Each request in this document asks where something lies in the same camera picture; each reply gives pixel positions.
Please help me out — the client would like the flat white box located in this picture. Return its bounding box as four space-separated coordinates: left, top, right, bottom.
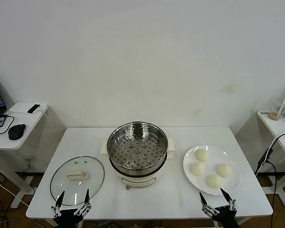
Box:
9 102 48 115

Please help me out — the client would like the black and white phone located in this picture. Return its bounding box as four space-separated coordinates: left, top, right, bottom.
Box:
26 104 42 114

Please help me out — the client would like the white steamed baozi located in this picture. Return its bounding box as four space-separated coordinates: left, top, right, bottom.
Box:
215 163 233 178
195 149 210 162
189 162 205 177
205 174 222 190

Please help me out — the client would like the perforated steel steamer basket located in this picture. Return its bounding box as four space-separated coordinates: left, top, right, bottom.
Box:
106 121 169 173

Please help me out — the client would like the black computer mouse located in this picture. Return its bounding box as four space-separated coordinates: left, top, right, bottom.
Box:
8 123 27 140

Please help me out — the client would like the clear plastic drink cup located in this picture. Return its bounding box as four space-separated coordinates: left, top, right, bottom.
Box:
268 99 285 121

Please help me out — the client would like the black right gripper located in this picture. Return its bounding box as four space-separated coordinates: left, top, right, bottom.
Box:
199 187 239 228

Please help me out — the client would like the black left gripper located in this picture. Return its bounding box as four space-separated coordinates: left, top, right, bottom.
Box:
51 189 92 228

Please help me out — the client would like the round glass pot lid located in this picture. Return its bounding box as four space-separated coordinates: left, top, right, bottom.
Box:
49 156 105 206

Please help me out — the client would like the cream electric cooking pot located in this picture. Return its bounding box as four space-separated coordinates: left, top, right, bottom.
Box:
100 137 176 190

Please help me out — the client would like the round white plate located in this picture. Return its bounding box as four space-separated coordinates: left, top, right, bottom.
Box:
182 144 241 196

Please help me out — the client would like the black adapter with cable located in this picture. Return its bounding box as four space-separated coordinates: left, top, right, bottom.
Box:
0 114 15 135

